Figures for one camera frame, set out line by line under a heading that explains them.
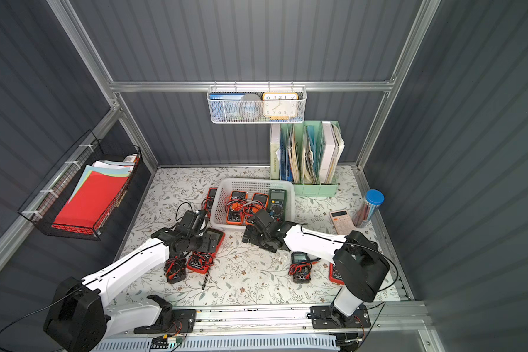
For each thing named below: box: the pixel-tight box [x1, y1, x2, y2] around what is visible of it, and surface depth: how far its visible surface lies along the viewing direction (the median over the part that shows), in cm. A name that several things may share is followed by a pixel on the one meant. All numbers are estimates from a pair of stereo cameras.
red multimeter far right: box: [328, 262, 346, 286], surface depth 82 cm
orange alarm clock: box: [262, 91, 299, 121], surface depth 90 cm
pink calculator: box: [329, 209, 357, 236], surface depth 99 cm
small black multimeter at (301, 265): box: [288, 251, 322, 284], surface depth 83 cm
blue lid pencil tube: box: [352, 189, 385, 229], surface depth 86 cm
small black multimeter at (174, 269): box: [163, 256, 187, 284], surface depth 82 cm
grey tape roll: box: [238, 93, 263, 121], surface depth 89 cm
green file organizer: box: [269, 120, 345, 198], surface depth 103 cm
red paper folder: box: [51, 170, 130, 235], surface depth 71 cm
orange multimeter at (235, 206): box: [224, 190, 248, 226], surface depth 100 cm
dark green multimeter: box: [268, 188, 288, 223], surface depth 101 cm
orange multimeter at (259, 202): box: [245, 192, 270, 226], surface depth 101 cm
